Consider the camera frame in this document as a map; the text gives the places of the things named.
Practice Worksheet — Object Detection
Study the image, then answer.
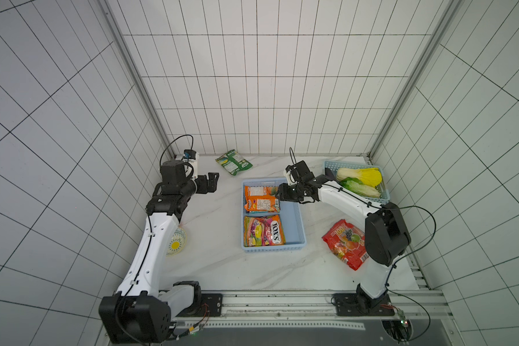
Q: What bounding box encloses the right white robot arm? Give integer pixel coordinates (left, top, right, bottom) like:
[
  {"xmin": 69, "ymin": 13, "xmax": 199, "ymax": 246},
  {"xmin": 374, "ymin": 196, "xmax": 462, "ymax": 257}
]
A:
[{"xmin": 276, "ymin": 161, "xmax": 411, "ymax": 310}]

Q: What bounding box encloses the green Fox's candy bag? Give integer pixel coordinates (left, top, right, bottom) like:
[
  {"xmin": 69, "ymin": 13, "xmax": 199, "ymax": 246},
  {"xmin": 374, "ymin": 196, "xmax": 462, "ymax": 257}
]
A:
[{"xmin": 216, "ymin": 149, "xmax": 253, "ymax": 176}]

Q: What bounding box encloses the lemon blackcurrant Fox's candy bag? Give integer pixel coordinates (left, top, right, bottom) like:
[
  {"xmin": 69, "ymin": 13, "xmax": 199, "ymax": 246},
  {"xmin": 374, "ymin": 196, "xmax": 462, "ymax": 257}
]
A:
[{"xmin": 243, "ymin": 215, "xmax": 286, "ymax": 247}]

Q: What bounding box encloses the aluminium mounting rail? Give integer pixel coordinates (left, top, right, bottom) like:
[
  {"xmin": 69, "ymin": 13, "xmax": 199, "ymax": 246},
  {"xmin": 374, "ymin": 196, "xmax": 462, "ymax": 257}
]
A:
[{"xmin": 159, "ymin": 290, "xmax": 452, "ymax": 333}]

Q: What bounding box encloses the green toy cabbage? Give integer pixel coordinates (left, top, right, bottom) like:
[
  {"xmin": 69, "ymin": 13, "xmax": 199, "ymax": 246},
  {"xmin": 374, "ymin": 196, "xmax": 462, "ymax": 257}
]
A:
[{"xmin": 339, "ymin": 177, "xmax": 381, "ymax": 198}]

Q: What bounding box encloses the yellow toy cabbage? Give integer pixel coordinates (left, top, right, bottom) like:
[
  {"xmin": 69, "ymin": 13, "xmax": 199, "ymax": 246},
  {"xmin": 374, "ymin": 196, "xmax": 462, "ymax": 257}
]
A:
[{"xmin": 336, "ymin": 167, "xmax": 383, "ymax": 187}]

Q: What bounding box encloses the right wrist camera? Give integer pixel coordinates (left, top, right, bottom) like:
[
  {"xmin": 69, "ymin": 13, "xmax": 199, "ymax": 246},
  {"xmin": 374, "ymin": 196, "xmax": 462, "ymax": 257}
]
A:
[{"xmin": 284, "ymin": 165, "xmax": 296, "ymax": 186}]

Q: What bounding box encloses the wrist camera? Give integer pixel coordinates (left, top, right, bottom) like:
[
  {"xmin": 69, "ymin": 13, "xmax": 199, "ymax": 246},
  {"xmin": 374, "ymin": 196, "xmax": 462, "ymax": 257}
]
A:
[
  {"xmin": 284, "ymin": 165, "xmax": 296, "ymax": 186},
  {"xmin": 182, "ymin": 149, "xmax": 199, "ymax": 179}
]

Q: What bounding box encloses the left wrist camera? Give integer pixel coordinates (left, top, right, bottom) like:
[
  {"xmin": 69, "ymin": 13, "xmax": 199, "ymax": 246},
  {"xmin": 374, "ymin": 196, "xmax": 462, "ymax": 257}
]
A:
[{"xmin": 182, "ymin": 149, "xmax": 199, "ymax": 179}]

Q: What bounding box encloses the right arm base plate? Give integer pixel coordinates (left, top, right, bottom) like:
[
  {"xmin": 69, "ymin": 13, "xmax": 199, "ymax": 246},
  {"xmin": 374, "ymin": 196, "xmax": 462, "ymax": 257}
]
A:
[{"xmin": 330, "ymin": 293, "xmax": 395, "ymax": 317}]

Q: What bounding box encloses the small teal vegetable basket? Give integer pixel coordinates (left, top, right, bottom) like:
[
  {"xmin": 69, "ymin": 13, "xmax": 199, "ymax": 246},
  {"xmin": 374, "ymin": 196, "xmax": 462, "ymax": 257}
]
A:
[{"xmin": 324, "ymin": 161, "xmax": 390, "ymax": 204}]

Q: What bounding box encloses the large light blue basket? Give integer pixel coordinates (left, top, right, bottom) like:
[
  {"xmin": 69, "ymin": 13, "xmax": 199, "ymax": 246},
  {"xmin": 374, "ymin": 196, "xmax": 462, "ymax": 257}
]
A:
[{"xmin": 241, "ymin": 177, "xmax": 307, "ymax": 252}]

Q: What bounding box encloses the wiring bundle under rail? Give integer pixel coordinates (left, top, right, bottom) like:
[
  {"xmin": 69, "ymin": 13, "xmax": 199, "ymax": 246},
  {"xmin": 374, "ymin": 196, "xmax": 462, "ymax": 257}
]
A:
[{"xmin": 168, "ymin": 302, "xmax": 213, "ymax": 343}]

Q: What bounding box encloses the orange candy bag back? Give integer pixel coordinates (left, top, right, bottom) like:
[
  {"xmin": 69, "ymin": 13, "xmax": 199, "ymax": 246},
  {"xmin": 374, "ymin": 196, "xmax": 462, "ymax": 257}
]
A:
[{"xmin": 244, "ymin": 186, "xmax": 281, "ymax": 213}]

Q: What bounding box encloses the red gummy candy bag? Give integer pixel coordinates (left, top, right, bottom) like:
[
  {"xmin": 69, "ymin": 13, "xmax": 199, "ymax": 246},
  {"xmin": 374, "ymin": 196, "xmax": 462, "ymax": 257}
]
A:
[{"xmin": 322, "ymin": 219, "xmax": 369, "ymax": 271}]

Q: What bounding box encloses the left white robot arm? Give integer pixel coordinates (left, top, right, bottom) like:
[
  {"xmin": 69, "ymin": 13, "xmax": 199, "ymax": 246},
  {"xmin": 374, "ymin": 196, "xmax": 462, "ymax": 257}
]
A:
[{"xmin": 98, "ymin": 160, "xmax": 219, "ymax": 345}]

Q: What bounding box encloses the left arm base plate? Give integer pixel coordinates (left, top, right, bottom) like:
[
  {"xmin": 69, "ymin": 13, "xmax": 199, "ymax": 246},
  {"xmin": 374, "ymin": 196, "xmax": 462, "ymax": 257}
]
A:
[{"xmin": 190, "ymin": 294, "xmax": 223, "ymax": 317}]

